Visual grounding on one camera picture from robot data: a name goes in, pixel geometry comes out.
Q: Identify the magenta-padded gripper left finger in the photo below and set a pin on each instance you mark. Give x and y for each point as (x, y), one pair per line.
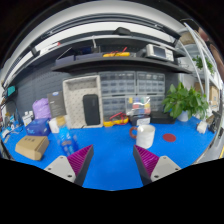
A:
(63, 168)

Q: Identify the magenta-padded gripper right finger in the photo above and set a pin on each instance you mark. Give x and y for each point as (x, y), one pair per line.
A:
(161, 167)

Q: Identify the blue drink bottle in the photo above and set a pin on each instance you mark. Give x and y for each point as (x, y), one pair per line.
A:
(68, 141)

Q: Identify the flat round red coaster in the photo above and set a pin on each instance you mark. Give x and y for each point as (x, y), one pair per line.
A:
(169, 137)

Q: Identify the brown cardboard box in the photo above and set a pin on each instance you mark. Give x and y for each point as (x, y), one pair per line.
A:
(31, 147)

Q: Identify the small white box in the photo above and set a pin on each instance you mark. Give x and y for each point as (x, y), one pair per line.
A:
(53, 126)

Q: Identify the dark blue box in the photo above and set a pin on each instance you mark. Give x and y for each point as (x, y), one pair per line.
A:
(37, 127)

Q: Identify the plain black flat box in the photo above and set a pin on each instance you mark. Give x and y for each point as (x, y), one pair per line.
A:
(162, 117)

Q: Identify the black box with white label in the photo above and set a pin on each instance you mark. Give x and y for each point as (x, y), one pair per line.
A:
(142, 121)

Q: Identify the white power adapter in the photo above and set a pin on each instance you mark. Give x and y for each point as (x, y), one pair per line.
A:
(202, 127)

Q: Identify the dark grey flat box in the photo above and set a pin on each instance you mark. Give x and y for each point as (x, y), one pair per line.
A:
(56, 104)

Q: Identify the black rectangular speaker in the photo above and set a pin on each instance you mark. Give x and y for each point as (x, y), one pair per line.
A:
(91, 110)

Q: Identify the yellow multimeter with red leads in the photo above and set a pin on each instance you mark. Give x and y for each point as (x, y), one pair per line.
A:
(116, 54)
(115, 122)

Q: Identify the clear box of coloured parts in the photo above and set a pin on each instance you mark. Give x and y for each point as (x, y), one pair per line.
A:
(140, 106)

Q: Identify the white perforated tray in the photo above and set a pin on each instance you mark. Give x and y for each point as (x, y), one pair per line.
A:
(74, 103)

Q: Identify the green potted plant, white pot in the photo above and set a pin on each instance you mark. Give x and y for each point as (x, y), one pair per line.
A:
(183, 100)

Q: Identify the white shelf unit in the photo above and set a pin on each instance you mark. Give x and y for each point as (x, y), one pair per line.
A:
(206, 76)

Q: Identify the dark grey overhead shelf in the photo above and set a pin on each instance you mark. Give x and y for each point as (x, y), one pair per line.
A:
(116, 63)

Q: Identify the white benchtop oscilloscope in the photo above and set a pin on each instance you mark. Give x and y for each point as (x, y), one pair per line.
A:
(159, 52)

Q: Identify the black oval device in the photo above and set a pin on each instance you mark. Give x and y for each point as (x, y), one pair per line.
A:
(122, 31)

